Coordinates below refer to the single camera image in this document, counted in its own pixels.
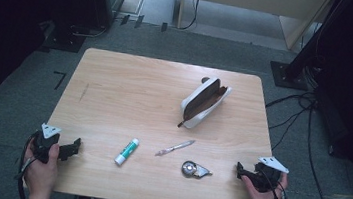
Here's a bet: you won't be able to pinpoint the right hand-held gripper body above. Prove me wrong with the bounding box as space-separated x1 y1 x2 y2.
248 153 292 197

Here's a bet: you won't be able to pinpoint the person's left hand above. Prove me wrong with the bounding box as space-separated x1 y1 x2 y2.
20 139 62 199

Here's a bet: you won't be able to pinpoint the clear pink pen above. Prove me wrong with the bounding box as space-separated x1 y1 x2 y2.
154 135 197 162

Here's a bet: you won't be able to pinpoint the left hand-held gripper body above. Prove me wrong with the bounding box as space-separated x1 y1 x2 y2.
29 122 64 167

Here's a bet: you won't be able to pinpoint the black floor cables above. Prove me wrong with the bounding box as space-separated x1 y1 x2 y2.
253 86 353 199

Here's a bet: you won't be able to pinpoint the white pencil case brown lining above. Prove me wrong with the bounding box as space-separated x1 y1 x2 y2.
175 73 235 135

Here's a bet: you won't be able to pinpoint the black stand with base plate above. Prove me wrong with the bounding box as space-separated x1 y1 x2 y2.
267 0 345 95

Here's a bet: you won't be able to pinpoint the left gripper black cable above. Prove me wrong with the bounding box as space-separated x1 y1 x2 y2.
11 129 42 199

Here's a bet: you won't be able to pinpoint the light wooden furniture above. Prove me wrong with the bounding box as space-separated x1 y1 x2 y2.
175 0 333 55

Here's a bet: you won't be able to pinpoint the black stand base plate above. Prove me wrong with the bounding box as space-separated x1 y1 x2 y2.
41 18 88 55

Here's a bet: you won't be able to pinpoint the white and green glue stick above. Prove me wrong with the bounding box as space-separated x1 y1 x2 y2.
113 135 141 168

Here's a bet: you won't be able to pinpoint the hanging black cable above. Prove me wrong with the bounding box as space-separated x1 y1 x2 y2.
176 0 203 34

